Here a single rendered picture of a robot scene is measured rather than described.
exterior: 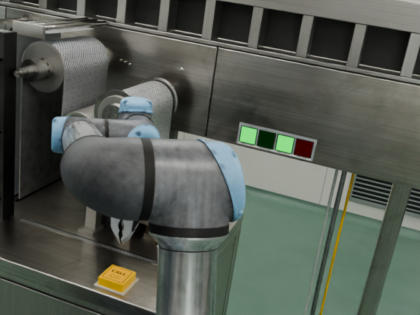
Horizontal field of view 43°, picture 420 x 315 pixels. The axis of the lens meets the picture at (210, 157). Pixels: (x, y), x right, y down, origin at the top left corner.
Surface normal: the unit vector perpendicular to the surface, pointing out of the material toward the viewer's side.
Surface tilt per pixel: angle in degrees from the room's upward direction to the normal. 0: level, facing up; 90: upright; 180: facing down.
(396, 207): 90
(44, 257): 0
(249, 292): 0
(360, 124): 90
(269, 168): 90
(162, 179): 66
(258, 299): 0
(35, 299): 90
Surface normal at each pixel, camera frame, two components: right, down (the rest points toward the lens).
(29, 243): 0.14, -0.93
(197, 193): 0.23, 0.06
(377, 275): -0.33, 0.27
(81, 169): -0.61, -0.15
